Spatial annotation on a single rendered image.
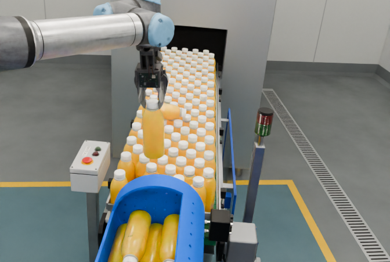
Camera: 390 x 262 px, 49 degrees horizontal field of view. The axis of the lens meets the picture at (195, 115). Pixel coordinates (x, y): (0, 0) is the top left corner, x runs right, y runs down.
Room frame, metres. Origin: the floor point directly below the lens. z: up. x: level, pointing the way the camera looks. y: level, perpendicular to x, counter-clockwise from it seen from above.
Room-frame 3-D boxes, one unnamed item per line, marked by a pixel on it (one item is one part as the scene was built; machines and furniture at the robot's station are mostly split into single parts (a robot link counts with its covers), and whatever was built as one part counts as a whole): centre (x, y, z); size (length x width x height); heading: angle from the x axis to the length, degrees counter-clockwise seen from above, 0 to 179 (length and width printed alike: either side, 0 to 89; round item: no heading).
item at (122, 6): (1.07, 0.21, 1.69); 0.11 x 0.11 x 0.08; 49
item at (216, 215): (1.17, -0.12, 0.95); 0.10 x 0.07 x 0.10; 90
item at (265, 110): (1.51, -0.28, 1.18); 0.06 x 0.06 x 0.16
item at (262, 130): (1.51, -0.28, 1.18); 0.06 x 0.06 x 0.05
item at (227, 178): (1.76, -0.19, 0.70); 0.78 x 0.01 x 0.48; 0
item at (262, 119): (1.51, -0.28, 1.23); 0.06 x 0.06 x 0.04
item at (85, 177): (1.33, 0.37, 1.05); 0.20 x 0.10 x 0.10; 0
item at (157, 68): (1.15, 0.14, 1.54); 0.09 x 0.08 x 0.12; 0
